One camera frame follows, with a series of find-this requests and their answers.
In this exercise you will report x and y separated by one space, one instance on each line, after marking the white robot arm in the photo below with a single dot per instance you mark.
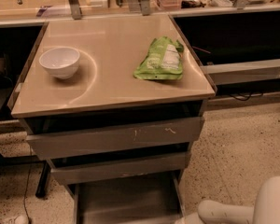
265 211

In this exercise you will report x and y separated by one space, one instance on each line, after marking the grey top drawer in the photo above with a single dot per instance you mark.
114 138

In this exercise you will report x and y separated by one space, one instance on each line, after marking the green snack bag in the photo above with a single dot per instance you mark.
163 61

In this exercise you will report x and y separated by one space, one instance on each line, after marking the grey drawer cabinet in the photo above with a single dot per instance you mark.
103 92

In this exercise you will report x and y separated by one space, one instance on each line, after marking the grey middle drawer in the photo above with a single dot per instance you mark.
124 168

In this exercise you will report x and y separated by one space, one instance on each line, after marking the grey bottom drawer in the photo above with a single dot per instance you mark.
143 199

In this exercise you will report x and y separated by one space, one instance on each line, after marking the black table leg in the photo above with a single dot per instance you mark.
43 179

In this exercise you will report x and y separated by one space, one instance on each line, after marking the grey drawer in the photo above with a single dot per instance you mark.
114 138
143 199
124 168

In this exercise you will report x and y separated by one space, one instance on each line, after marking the white sneaker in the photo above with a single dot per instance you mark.
20 219

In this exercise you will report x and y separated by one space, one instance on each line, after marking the white ceramic bowl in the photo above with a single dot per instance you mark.
61 62

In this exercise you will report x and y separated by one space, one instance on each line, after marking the grey side bench rail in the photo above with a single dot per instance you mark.
231 73

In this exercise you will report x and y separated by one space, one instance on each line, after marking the grey metal shelf bracket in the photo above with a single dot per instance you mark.
75 9

